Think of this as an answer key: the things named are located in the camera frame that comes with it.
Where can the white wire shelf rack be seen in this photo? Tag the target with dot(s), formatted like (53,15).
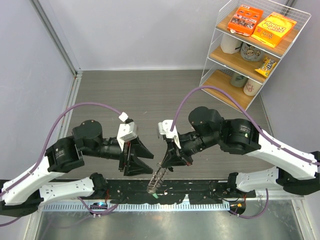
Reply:
(234,55)

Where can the grey cartoon mug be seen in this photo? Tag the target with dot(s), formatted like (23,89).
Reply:
(251,53)

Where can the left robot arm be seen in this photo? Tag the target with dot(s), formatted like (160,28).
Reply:
(20,199)

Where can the white mug red writing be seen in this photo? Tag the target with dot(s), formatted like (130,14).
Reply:
(251,88)

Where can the white slotted cable duct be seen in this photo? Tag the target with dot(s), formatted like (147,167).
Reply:
(77,206)

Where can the yellow snack bag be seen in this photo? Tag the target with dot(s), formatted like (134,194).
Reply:
(273,29)

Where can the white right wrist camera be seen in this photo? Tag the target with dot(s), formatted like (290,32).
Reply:
(164,129)

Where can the green plastic key tag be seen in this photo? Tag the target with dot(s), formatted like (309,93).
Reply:
(155,195)

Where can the grey-green mug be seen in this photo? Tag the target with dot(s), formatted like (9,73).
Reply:
(238,80)

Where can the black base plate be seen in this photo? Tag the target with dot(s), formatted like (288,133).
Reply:
(171,191)

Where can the yellow candy packet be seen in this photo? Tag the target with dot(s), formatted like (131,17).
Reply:
(266,67)

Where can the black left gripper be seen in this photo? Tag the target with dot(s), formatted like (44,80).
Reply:
(134,165)

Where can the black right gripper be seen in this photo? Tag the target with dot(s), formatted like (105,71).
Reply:
(179,159)

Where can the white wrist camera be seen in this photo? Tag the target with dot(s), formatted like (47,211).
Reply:
(164,129)
(126,133)

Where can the orange snack box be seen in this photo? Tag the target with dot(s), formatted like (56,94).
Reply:
(245,20)

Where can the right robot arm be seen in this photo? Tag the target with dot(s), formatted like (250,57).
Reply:
(293,171)

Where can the white paper roll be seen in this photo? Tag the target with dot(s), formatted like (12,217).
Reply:
(230,45)

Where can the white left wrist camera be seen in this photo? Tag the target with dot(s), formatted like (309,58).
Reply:
(126,133)

